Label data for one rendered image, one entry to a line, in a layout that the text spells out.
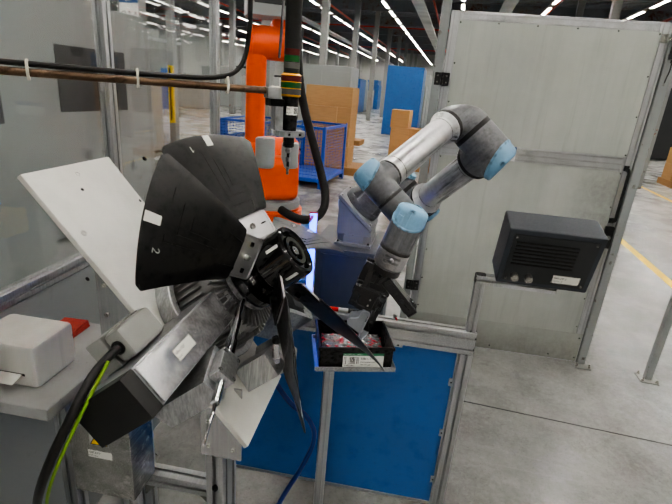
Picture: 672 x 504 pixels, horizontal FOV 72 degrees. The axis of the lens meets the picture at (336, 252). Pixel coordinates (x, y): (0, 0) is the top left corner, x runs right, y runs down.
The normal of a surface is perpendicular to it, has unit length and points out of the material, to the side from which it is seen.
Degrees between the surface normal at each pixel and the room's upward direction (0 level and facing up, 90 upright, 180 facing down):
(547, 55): 91
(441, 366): 90
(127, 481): 90
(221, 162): 42
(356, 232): 90
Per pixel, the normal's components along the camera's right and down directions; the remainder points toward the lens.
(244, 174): 0.36, -0.51
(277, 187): 0.24, 0.34
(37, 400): 0.07, -0.94
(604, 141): -0.16, 0.31
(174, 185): 0.84, -0.07
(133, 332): 0.80, -0.51
